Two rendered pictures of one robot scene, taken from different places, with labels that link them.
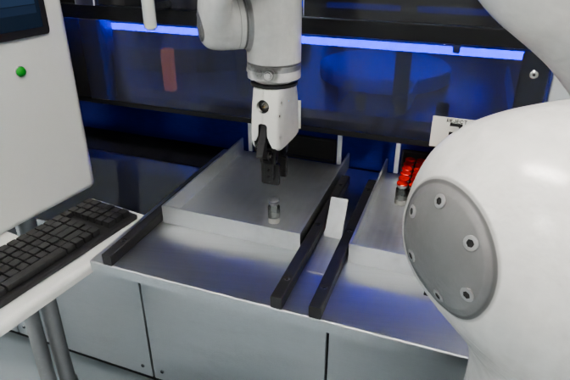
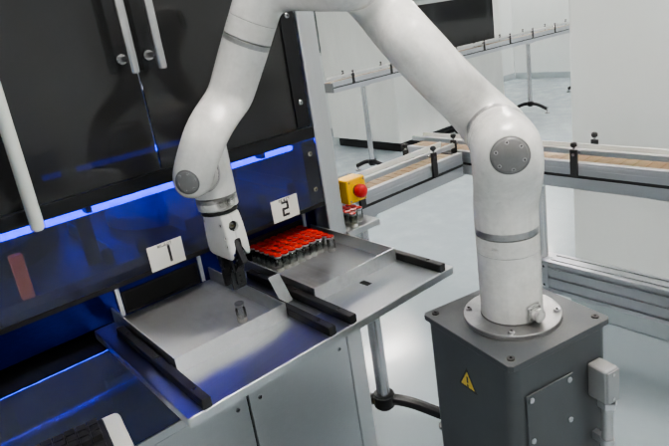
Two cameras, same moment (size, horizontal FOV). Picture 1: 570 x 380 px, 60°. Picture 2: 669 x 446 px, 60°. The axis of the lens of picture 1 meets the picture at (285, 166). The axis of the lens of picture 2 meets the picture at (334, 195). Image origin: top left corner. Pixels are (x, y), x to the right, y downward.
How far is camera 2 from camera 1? 0.88 m
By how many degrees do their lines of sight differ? 55
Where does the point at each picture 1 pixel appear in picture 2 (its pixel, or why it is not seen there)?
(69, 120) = not seen: outside the picture
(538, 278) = (535, 144)
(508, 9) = (449, 99)
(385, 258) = (334, 283)
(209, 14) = (209, 168)
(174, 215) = (187, 359)
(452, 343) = (406, 287)
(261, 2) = not seen: hidden behind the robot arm
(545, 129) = (510, 116)
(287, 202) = (225, 312)
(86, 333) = not seen: outside the picture
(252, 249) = (264, 335)
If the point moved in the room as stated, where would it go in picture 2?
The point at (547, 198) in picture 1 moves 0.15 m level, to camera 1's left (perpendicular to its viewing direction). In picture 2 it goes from (527, 127) to (504, 151)
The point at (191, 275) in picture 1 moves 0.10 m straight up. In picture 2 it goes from (265, 365) to (255, 319)
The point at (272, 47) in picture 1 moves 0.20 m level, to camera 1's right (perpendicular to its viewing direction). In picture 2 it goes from (228, 180) to (284, 153)
